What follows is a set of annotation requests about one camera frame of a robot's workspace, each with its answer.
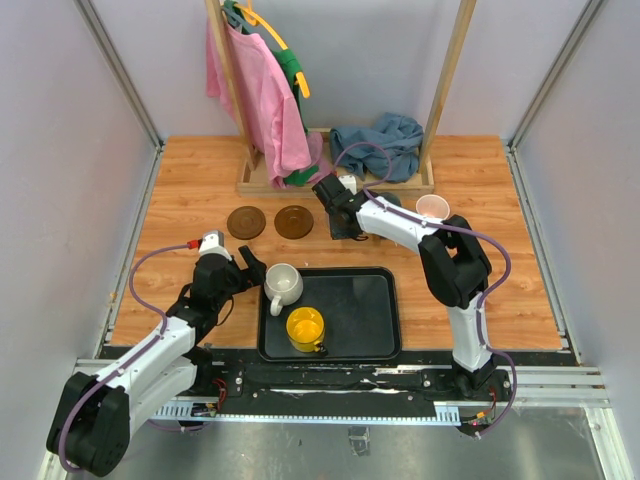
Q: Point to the pink shirt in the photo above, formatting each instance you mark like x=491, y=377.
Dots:
x=265, y=105

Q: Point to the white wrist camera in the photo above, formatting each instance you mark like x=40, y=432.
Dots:
x=349, y=182
x=213, y=243

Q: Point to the black plastic tray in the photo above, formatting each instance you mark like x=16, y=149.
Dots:
x=359, y=309

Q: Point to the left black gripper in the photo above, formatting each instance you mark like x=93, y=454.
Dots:
x=255, y=274

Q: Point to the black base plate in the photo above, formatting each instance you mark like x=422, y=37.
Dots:
x=407, y=386

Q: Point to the pink ceramic mug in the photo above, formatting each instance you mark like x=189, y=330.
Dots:
x=433, y=206

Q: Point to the purple glass mug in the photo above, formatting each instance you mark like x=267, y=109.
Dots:
x=342, y=228

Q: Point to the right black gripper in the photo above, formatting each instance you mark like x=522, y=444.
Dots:
x=339, y=234

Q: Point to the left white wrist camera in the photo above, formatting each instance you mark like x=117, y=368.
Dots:
x=213, y=243

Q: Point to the blue crumpled cloth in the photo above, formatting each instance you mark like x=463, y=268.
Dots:
x=393, y=139

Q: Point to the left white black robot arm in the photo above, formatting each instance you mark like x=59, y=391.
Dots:
x=98, y=414

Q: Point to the brown glass coaster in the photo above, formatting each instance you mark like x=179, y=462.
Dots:
x=293, y=222

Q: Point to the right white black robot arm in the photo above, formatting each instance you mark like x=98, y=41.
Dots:
x=455, y=265

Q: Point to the green shirt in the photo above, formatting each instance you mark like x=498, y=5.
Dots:
x=292, y=75

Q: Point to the white ceramic mug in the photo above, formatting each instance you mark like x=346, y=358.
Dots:
x=283, y=287

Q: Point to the yellow glass mug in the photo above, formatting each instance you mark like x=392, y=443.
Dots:
x=305, y=328

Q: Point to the green hanger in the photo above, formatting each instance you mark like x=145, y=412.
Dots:
x=236, y=19

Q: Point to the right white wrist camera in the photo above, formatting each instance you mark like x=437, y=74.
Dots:
x=349, y=182

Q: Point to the grey glass mug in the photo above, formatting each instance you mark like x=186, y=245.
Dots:
x=391, y=198

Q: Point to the yellow hanger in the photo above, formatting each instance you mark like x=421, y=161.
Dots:
x=256, y=19

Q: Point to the aluminium front rail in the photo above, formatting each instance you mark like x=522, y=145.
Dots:
x=546, y=387

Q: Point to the dark wooden coaster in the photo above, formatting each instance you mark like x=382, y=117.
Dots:
x=246, y=222

